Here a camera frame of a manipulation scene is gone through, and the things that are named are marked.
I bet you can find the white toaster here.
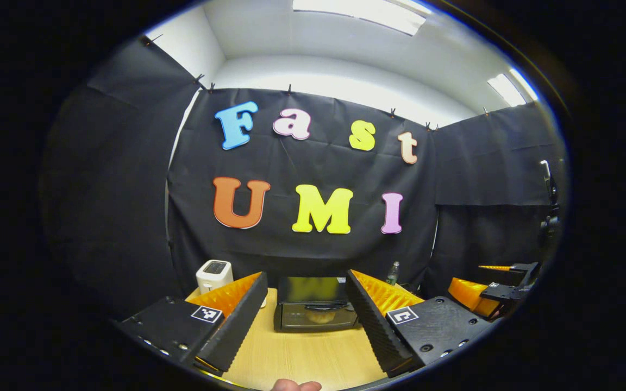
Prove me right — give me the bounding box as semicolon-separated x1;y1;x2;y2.
196;260;234;295

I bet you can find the black electric oven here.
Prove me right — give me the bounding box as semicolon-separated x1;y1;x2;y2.
273;276;360;333

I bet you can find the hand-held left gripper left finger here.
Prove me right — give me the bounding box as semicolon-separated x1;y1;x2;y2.
115;270;268;375

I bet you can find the black tripod stand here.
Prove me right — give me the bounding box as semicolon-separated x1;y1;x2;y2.
539;159;564;245

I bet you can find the ceiling light panel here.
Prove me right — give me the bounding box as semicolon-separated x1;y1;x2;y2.
292;0;432;36
487;68;539;106

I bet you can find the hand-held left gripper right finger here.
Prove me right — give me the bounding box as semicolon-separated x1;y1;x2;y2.
344;269;496;379

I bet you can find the black backdrop cloth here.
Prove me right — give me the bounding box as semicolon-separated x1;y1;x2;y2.
44;35;566;321

